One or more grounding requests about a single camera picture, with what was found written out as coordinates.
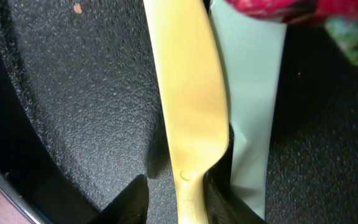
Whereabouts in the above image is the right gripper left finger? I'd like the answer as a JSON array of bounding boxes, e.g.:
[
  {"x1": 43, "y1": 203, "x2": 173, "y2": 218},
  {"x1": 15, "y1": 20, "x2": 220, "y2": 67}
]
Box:
[{"x1": 89, "y1": 174, "x2": 149, "y2": 224}]

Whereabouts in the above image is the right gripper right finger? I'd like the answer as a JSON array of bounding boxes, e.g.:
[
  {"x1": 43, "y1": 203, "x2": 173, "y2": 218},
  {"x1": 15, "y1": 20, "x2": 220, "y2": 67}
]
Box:
[{"x1": 203, "y1": 128, "x2": 266, "y2": 224}]

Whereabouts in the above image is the yellow spoon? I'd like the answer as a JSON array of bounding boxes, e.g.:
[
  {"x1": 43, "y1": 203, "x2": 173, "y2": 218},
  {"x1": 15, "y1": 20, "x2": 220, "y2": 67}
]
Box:
[{"x1": 144, "y1": 0, "x2": 229, "y2": 223}]

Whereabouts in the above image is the mint green spoon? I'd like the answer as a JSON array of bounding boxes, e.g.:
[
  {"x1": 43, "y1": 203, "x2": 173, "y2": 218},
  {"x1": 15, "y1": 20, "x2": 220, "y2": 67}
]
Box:
[{"x1": 210, "y1": 0, "x2": 287, "y2": 218}]

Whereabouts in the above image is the red candy wrapper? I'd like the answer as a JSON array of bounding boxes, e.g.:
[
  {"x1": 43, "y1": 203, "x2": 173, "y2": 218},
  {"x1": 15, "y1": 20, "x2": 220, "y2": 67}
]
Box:
[{"x1": 226, "y1": 0, "x2": 358, "y2": 66}]

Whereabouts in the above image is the round black tray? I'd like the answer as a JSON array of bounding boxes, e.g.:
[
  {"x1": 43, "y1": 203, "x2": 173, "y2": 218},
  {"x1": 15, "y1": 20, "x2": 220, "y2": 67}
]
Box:
[{"x1": 0, "y1": 1, "x2": 358, "y2": 223}]

